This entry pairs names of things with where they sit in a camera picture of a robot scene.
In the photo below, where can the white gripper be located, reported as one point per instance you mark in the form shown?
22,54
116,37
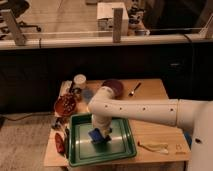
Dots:
104,128

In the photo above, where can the blue sponge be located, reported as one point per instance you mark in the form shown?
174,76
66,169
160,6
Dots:
97,137

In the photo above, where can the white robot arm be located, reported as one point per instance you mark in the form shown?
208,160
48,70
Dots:
195,117

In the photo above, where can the green plastic tray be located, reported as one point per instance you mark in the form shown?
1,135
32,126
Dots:
82,151

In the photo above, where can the blue small cup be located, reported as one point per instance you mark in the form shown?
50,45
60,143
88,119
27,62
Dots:
87,95

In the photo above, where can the purple bowl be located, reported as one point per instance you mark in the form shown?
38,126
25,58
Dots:
115,85

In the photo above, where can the brown bowl with items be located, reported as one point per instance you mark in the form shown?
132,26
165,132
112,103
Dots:
65,105

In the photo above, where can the red oblong object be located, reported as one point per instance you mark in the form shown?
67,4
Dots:
59,143

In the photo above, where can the white cup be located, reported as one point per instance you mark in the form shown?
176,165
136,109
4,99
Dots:
80,81

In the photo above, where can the yellow banana peel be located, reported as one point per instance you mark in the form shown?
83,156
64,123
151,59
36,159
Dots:
161,148

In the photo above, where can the blue object beside table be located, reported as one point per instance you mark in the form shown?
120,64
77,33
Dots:
188,138

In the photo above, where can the white cardboard box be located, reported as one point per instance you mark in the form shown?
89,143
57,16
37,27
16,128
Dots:
105,13

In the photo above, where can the black office chair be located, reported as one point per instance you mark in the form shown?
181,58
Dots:
18,8

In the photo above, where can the black handled spoon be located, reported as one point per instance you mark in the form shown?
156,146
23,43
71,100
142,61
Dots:
133,91

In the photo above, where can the grey upright post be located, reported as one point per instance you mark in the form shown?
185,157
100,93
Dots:
117,24

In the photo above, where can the grey left post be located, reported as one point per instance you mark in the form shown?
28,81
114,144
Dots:
13,27

